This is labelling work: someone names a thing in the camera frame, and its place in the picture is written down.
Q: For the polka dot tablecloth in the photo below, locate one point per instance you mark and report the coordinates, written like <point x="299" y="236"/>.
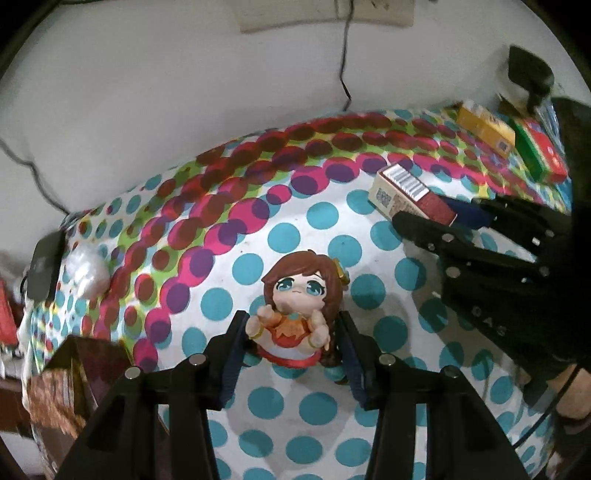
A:
<point x="189" y="247"/>

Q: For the black clip stand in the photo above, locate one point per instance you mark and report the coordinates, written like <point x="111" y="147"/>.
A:
<point x="531" y="73"/>

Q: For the black set-top box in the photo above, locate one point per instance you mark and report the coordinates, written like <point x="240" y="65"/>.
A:
<point x="44" y="268"/>

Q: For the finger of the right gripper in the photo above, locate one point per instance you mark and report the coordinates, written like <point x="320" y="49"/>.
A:
<point x="476" y="214"/>
<point x="427" y="234"/>

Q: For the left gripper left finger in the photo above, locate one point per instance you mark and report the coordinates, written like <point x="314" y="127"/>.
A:
<point x="236" y="343"/>

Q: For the person's right hand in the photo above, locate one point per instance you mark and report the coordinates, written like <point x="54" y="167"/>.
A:
<point x="572" y="434"/>

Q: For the white wall socket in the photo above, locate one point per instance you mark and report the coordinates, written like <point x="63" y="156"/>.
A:
<point x="259" y="15"/>

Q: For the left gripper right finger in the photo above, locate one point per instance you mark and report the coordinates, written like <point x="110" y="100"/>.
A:
<point x="354" y="357"/>

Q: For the yellow cigarette box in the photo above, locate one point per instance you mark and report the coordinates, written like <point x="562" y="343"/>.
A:
<point x="492" y="131"/>

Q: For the clear plastic bundle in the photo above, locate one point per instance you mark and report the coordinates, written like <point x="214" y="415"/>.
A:
<point x="88" y="271"/>

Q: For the brown patterned snack packet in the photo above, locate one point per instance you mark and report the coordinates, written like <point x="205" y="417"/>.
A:
<point x="62" y="398"/>

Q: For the red white cigarette box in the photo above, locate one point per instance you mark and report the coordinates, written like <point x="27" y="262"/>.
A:
<point x="396" y="190"/>

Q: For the chibi doll keychain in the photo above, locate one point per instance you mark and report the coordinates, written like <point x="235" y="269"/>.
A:
<point x="295" y="326"/>

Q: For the green red box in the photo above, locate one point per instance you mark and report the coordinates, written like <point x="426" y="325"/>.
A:
<point x="542" y="159"/>

